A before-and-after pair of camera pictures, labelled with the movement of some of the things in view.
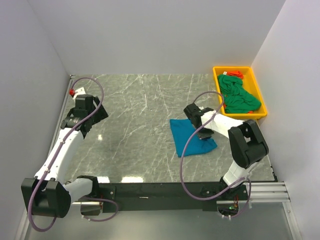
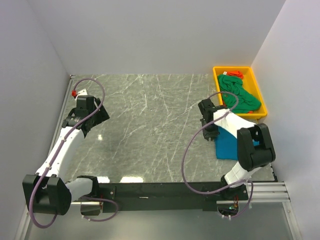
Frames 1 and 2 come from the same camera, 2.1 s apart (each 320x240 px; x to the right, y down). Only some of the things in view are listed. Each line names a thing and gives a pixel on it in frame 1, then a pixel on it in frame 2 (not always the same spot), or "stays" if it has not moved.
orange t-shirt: (236, 73) stays
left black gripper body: (99, 115) stays
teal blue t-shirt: (182, 130) to (226, 145)
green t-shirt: (237, 100) stays
